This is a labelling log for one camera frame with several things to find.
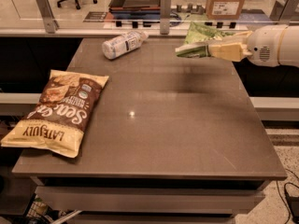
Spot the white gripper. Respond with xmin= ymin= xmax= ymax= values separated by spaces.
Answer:
xmin=207 ymin=25 xmax=287 ymax=67

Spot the green jalapeno chip bag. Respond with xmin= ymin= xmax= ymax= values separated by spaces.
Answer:
xmin=175 ymin=21 xmax=233 ymax=58

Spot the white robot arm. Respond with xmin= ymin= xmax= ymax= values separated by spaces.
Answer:
xmin=207 ymin=24 xmax=299 ymax=67

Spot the brown Late July chip bag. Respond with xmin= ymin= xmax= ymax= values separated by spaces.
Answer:
xmin=1 ymin=70 xmax=108 ymax=158

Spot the cardboard box with label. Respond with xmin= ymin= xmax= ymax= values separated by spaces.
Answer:
xmin=206 ymin=0 xmax=245 ymax=20

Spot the white plastic bottle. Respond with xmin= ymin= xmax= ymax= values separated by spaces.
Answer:
xmin=102 ymin=31 xmax=149 ymax=60

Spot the grey metal post right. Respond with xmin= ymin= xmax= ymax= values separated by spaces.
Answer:
xmin=269 ymin=0 xmax=299 ymax=26

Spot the grey metal post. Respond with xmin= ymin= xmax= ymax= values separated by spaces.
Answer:
xmin=160 ymin=0 xmax=171 ymax=35
xmin=269 ymin=0 xmax=299 ymax=26
xmin=36 ymin=0 xmax=59 ymax=34

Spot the grey metal post middle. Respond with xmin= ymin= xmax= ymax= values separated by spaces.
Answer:
xmin=160 ymin=0 xmax=171 ymax=35

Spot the black power adapter with cable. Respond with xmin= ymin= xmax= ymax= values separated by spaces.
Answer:
xmin=276 ymin=181 xmax=299 ymax=224

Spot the grey metal post left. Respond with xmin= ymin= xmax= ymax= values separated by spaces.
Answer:
xmin=36 ymin=0 xmax=59 ymax=34

